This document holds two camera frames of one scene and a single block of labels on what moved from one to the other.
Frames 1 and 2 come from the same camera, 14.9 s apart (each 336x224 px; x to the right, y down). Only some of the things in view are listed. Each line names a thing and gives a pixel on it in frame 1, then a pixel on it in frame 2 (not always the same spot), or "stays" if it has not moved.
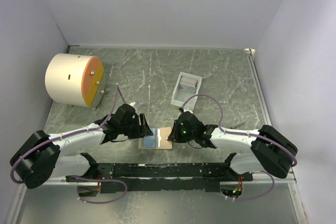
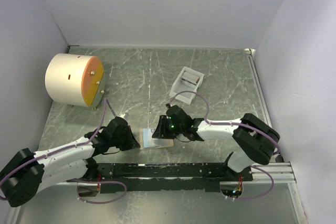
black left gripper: x=142 y=130 to x=132 y=142
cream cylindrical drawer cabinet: x=75 y=80 stays
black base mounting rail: x=138 y=177 stays
